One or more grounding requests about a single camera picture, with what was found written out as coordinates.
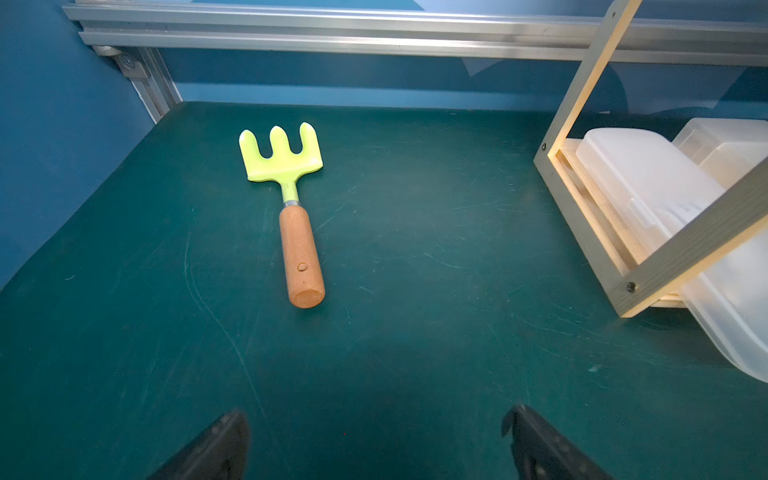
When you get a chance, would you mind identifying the green toy rake wooden handle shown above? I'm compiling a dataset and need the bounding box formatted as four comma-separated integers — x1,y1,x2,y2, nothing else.
238,122,326,309

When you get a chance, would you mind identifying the aluminium frame rail back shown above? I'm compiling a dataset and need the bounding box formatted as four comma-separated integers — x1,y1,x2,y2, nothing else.
63,1,767,118

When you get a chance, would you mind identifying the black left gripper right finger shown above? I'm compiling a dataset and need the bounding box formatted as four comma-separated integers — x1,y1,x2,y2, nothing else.
501,404,612,480

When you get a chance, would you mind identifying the clear rounded pencil case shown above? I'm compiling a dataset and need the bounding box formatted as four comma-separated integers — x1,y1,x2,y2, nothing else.
576,128,767,381

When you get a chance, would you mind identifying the light wooden shelf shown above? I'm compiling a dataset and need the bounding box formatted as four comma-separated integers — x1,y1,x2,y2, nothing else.
534,1,767,318

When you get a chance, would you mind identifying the frosted pencil case with label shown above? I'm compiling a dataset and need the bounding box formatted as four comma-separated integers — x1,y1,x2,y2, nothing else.
673,118,768,189

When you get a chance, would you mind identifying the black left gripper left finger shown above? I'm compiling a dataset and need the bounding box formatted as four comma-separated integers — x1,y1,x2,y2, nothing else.
148,410,250,480

